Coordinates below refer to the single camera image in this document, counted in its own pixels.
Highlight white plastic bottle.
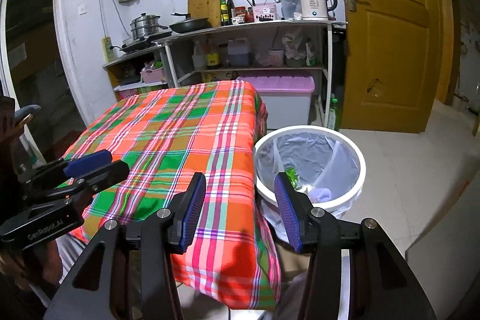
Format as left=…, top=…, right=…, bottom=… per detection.
left=192, top=40, right=206, bottom=70

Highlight metal kitchen rack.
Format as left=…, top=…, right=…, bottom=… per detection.
left=155, top=20, right=347, bottom=126

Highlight black induction cooker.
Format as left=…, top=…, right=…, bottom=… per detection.
left=119, top=34, right=166, bottom=52

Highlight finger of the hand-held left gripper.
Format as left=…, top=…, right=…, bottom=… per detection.
left=22, top=160, right=130, bottom=212
left=17, top=150, right=113, bottom=193

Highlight dark liquid jug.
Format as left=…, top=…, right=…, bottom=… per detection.
left=227, top=38, right=251, bottom=67

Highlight black frying pan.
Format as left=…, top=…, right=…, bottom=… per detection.
left=169, top=13, right=211, bottom=34

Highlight yellow wooden door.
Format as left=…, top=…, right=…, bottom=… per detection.
left=332, top=0, right=441, bottom=133

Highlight pink utensil holder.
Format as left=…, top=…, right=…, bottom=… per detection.
left=252, top=6, right=277, bottom=22

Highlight green plastic bottle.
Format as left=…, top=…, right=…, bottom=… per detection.
left=327, top=98, right=340, bottom=132

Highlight crumpled plastic bags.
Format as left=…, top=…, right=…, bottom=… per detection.
left=282, top=36, right=314, bottom=67

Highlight low wooden shelf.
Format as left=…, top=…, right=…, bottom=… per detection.
left=103, top=44, right=169, bottom=103

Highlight plaid tablecloth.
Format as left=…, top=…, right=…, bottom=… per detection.
left=62, top=80, right=283, bottom=311

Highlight wooden cutting board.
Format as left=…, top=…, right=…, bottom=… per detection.
left=187, top=0, right=223, bottom=27

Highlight pink plastic basket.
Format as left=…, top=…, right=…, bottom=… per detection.
left=140, top=67, right=166, bottom=84

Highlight person's left leg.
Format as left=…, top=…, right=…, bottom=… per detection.
left=56, top=233, right=92, bottom=287

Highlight steel steamer pot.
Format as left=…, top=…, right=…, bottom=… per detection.
left=130, top=13, right=169, bottom=40

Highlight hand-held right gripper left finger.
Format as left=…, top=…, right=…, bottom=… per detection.
left=43, top=172, right=208, bottom=320

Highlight clear plastic container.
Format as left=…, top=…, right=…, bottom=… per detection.
left=277, top=0, right=301, bottom=20

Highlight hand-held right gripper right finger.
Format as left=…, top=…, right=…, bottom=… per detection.
left=274, top=172, right=437, bottom=320

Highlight brown bottle yellow label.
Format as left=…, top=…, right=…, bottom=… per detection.
left=205, top=42, right=221, bottom=70

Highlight purple lid storage box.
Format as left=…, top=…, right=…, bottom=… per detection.
left=236, top=76, right=316, bottom=129

